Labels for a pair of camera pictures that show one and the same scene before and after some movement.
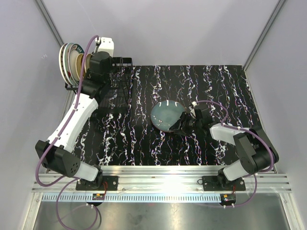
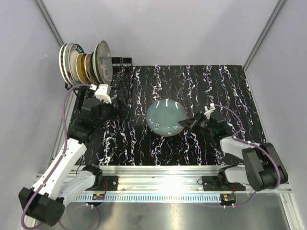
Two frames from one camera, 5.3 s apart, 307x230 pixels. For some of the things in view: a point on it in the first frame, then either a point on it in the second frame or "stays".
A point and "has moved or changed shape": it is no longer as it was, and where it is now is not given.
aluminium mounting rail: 171,179 stays
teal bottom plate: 165,113 has moved or changed shape
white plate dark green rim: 75,50 stays
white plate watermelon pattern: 65,64 stays
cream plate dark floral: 87,62 stays
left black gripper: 111,61 -> 115,114
